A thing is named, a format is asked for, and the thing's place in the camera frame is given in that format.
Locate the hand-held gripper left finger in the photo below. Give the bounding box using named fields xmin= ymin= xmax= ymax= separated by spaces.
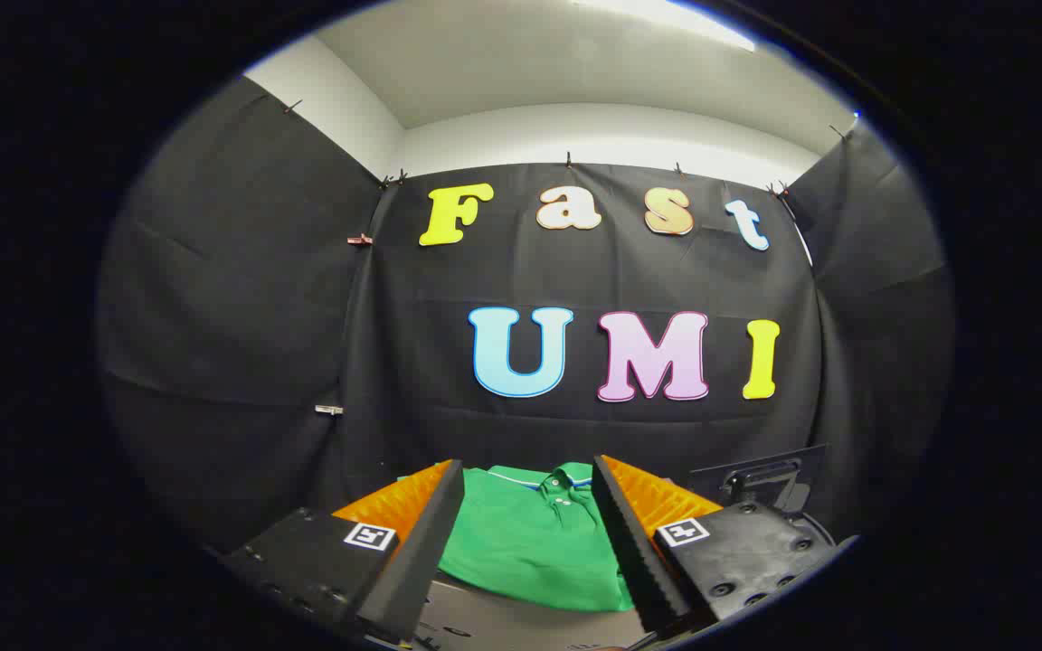
xmin=218 ymin=458 xmax=466 ymax=645

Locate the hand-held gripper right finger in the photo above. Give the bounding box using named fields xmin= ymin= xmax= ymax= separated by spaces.
xmin=592 ymin=455 xmax=838 ymax=634

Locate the green polo shirt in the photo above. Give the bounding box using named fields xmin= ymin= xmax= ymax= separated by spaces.
xmin=397 ymin=462 xmax=635 ymax=613

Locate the row of black clips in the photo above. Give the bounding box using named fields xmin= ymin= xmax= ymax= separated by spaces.
xmin=281 ymin=98 xmax=849 ymax=198

